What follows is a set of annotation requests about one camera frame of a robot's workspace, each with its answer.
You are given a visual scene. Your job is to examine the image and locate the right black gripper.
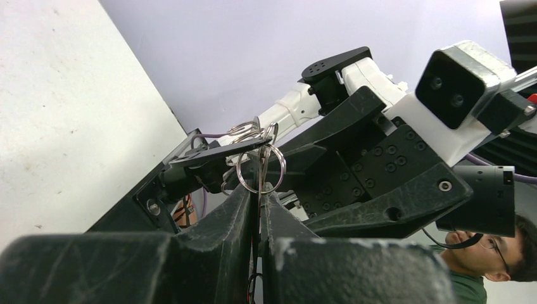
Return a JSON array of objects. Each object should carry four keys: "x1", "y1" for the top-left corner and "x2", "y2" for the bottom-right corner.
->
[{"x1": 281, "y1": 86, "x2": 474, "y2": 239}]

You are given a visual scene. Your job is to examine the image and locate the person in green shirt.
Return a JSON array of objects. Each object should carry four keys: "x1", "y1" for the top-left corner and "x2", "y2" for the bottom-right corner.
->
[{"x1": 430, "y1": 214, "x2": 536, "y2": 303}]

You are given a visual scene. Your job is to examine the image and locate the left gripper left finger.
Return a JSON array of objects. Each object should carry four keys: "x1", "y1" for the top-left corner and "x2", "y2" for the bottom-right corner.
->
[{"x1": 170, "y1": 186, "x2": 253, "y2": 303}]

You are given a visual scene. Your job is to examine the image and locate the key with black tag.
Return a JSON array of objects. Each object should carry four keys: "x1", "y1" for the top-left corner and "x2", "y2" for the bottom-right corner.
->
[{"x1": 168, "y1": 137, "x2": 271, "y2": 168}]

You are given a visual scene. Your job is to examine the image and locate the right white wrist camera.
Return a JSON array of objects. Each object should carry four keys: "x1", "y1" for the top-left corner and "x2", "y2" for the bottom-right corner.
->
[{"x1": 384, "y1": 41, "x2": 536, "y2": 167}]

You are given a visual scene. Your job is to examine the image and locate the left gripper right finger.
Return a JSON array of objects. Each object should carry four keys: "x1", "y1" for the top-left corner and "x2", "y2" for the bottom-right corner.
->
[{"x1": 261, "y1": 191, "x2": 327, "y2": 303}]

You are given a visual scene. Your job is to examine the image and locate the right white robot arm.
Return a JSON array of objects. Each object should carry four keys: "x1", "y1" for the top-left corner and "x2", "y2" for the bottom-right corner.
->
[{"x1": 261, "y1": 47, "x2": 472, "y2": 238}]

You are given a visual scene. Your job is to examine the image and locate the metal keyring disc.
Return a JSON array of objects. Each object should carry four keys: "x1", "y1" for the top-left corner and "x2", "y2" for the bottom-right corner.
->
[{"x1": 220, "y1": 115, "x2": 288, "y2": 304}]

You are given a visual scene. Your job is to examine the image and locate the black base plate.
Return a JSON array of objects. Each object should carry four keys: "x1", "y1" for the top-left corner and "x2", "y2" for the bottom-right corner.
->
[{"x1": 88, "y1": 129, "x2": 217, "y2": 233}]

